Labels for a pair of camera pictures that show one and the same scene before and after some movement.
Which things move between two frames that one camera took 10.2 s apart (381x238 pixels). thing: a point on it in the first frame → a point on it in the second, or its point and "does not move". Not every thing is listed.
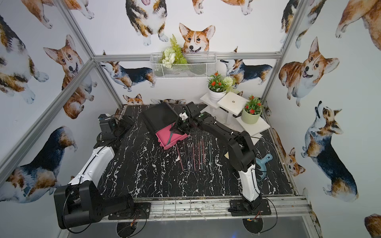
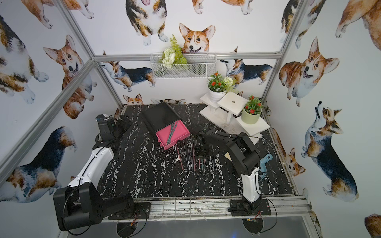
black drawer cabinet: [159, 116] does not move
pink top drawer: [166, 138] does not move
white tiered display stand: [230, 106] does not move
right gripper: [178, 127] → [199, 155]
